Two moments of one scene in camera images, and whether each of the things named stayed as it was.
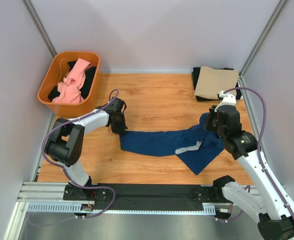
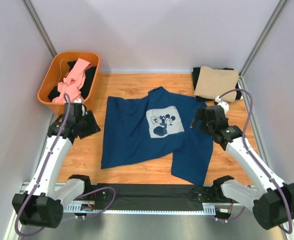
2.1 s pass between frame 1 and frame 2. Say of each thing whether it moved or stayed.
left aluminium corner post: stayed
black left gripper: moved
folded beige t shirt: stayed
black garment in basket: stayed
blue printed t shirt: moved
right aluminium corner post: stayed
